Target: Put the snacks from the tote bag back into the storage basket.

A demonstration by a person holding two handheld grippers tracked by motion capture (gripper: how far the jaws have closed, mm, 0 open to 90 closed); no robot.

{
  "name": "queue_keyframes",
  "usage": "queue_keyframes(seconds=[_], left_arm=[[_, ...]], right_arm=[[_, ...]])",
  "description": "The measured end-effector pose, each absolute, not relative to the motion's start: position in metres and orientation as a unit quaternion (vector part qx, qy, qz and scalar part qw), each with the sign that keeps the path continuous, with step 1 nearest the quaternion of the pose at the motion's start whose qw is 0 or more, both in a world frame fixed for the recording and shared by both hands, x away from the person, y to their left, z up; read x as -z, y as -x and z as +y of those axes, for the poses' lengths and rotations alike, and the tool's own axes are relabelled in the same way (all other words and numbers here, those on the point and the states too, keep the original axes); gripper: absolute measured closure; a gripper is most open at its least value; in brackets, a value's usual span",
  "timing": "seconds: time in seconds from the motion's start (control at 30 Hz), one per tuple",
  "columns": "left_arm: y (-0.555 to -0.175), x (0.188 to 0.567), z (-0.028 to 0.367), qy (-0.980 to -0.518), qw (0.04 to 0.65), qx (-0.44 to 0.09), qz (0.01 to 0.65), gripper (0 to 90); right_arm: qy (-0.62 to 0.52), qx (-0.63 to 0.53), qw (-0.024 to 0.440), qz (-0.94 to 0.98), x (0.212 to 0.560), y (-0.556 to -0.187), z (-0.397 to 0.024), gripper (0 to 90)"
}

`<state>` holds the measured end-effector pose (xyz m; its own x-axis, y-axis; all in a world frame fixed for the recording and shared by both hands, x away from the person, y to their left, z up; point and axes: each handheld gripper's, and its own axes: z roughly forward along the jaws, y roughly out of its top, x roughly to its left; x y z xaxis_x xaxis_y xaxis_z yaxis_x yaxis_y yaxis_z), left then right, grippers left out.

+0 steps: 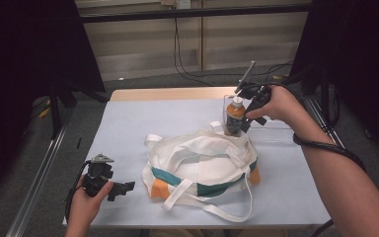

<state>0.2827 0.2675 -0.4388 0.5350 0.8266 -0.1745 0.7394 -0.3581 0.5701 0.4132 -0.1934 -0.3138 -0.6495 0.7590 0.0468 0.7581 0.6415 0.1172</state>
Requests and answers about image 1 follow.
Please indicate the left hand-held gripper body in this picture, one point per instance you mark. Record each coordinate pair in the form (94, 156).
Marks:
(97, 179)

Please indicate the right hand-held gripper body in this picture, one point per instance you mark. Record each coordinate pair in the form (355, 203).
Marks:
(258, 94)

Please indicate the orange drink bottle white cap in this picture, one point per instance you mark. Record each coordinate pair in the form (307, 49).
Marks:
(234, 118)

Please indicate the clear plastic bin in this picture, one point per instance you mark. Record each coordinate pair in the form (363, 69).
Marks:
(269, 133)

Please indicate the white canvas tote bag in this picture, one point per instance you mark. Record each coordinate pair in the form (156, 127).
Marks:
(190, 158)

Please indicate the person's right hand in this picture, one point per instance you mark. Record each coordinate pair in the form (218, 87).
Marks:
(281, 105)

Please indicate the person's left hand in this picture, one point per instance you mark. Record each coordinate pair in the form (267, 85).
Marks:
(85, 207)

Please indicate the small black floor item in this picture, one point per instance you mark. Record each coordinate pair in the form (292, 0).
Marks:
(79, 142)

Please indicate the black metal stand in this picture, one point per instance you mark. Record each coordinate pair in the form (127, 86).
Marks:
(55, 108)
(325, 98)

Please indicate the light blue table mat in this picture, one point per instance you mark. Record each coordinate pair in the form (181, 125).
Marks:
(144, 118)

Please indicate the wooden table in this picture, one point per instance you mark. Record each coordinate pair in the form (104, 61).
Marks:
(177, 93)

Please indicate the black horizontal bar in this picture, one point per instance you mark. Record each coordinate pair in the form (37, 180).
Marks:
(194, 13)

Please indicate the black curtain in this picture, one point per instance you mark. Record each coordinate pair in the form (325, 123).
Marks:
(358, 65)
(19, 65)

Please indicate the aluminium floor rail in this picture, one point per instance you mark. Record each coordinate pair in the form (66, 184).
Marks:
(36, 187)
(329, 131)

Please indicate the wooden vertical post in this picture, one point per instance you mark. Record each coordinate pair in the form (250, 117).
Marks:
(202, 36)

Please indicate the white wall power outlet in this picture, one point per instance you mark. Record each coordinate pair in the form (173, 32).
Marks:
(183, 3)

